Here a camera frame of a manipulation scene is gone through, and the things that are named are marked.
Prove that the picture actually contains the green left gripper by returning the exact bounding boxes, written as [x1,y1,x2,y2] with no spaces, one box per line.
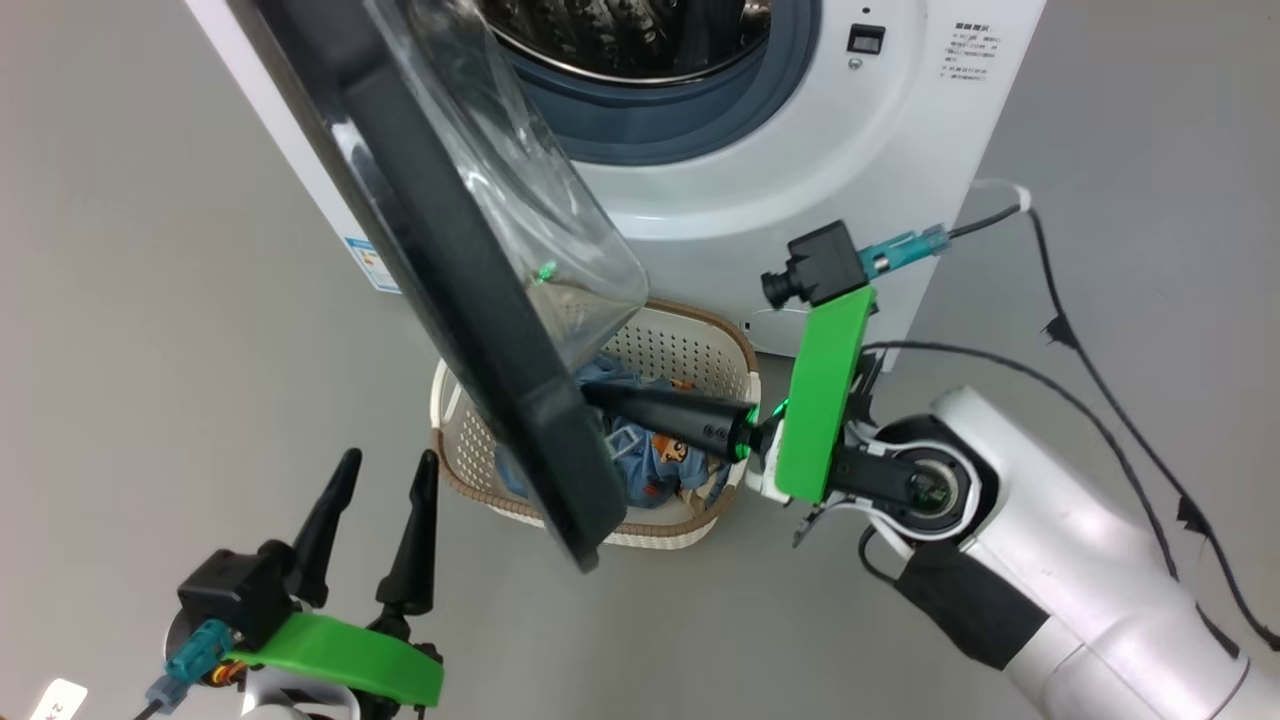
[225,448,444,709]

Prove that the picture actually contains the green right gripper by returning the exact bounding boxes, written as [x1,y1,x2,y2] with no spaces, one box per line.
[583,287,878,504]

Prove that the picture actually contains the black round washer door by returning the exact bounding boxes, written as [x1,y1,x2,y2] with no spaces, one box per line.
[225,0,651,574]

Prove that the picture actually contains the cream perforated laundry basket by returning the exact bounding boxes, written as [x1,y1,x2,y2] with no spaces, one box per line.
[430,298,762,550]

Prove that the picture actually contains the white front-load washing machine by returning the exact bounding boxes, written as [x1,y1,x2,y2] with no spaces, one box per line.
[185,0,1046,358]

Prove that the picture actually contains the grey rubber door gasket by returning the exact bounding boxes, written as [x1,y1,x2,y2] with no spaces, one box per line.
[510,0,824,167]

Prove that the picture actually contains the blue energy label sticker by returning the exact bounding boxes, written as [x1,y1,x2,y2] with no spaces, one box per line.
[344,236,402,295]

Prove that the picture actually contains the steel washer drum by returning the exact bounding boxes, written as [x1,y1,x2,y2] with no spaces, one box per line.
[478,0,773,88]

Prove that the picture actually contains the teal left cable connector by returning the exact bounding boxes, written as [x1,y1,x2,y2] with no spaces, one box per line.
[147,618,237,713]

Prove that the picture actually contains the teal cable connector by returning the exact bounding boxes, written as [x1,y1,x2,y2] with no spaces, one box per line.
[147,618,237,713]
[862,226,949,279]

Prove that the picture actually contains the teal right cable connector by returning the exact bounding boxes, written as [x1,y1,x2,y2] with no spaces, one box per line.
[862,226,949,279]

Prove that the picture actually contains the thin black cable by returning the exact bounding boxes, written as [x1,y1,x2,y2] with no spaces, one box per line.
[862,340,1181,581]
[945,203,1280,651]

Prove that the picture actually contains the white left cable tag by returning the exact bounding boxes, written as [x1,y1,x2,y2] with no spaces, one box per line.
[30,678,90,720]

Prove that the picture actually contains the white cable tag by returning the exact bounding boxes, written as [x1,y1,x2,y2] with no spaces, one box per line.
[30,678,90,720]
[973,177,1034,214]

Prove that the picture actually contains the white right cable tag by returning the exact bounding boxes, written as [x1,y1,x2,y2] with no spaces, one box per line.
[973,177,1034,214]

